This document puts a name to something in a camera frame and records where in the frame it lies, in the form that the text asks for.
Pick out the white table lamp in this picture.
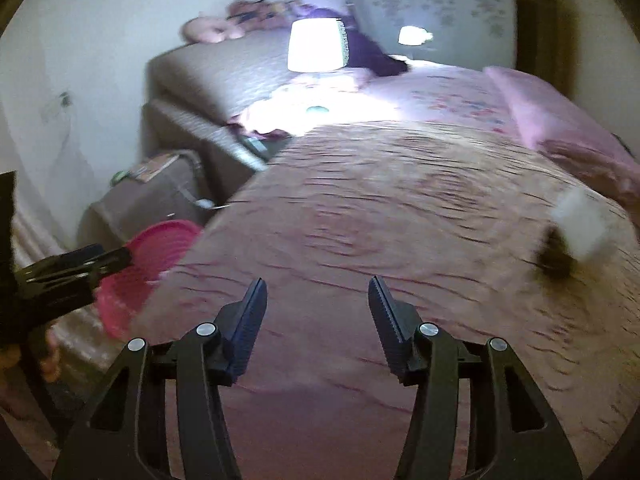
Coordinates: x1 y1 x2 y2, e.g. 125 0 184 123
287 18 349 73

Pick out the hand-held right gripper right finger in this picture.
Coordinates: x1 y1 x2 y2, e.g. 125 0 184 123
368 275 583 480

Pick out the rose patterned blanket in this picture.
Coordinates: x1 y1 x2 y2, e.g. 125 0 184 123
145 120 640 480

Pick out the pile of plush toys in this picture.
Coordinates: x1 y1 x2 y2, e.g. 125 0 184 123
226 0 311 28

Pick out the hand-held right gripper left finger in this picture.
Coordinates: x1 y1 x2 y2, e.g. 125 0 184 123
52 277 268 480

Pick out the wall socket with cable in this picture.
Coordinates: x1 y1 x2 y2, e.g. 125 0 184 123
42 91 73 123

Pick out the dark purple clothing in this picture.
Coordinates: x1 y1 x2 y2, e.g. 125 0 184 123
300 7 411 77

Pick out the grey padded headboard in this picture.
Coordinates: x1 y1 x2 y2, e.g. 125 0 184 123
142 27 311 201

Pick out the brown wooden door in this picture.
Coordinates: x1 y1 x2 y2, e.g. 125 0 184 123
515 0 576 96

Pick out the floral sliding wardrobe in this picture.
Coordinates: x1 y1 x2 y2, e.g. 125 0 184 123
347 0 518 68

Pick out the white ribbed cover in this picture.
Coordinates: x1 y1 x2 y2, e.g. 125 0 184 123
12 210 131 376

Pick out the pink floral bedsheet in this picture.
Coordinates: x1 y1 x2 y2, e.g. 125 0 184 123
235 62 536 151

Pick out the dark brown cloth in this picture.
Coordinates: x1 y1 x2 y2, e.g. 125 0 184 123
537 227 576 278

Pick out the pink neck pillow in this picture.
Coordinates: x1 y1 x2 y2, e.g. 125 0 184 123
182 16 246 45

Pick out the person's left hand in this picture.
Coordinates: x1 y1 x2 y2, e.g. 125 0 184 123
40 327 63 383

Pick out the white fluffy object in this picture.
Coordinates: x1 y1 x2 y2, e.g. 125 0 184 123
552 187 621 263

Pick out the pink plastic basket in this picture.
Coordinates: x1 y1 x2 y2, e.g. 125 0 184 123
96 220 203 341

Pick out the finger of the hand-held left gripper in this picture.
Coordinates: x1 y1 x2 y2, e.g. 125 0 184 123
15 279 97 328
15 244 133 286

